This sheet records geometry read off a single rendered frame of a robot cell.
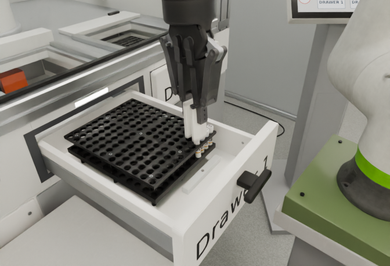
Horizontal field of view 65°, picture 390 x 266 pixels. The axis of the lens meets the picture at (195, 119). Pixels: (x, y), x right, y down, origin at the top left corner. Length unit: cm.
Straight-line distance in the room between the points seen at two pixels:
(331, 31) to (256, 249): 97
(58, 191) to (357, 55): 63
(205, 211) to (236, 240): 112
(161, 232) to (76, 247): 20
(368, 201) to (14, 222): 64
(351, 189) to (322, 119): 86
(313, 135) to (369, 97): 94
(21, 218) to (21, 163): 12
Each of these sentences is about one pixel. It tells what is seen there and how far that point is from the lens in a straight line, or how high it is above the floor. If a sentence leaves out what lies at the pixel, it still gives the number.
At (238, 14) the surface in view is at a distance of 233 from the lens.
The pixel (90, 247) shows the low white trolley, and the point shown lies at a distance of 60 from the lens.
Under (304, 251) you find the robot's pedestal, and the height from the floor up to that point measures 64.
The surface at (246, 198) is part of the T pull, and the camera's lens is 45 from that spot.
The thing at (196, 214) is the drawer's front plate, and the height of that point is 93.
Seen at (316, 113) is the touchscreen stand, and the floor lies 52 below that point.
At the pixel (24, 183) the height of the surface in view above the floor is 84.
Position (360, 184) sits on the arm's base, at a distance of 64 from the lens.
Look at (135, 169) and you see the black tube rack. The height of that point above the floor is 90.
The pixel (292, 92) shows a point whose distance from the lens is 228.
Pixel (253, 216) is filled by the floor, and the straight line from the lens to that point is 162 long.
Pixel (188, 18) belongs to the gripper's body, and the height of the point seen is 112.
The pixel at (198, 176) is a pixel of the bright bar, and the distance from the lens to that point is 56.
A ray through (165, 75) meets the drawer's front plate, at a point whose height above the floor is 91.
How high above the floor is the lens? 123
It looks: 33 degrees down
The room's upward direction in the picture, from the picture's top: straight up
